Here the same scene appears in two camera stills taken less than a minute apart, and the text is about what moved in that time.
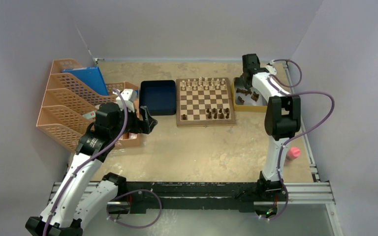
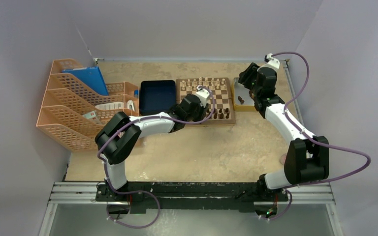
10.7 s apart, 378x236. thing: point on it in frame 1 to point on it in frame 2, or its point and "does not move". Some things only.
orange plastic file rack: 69,104 does not move
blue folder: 92,76 does not move
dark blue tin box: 158,97 does not move
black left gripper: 144,126 to 202,113
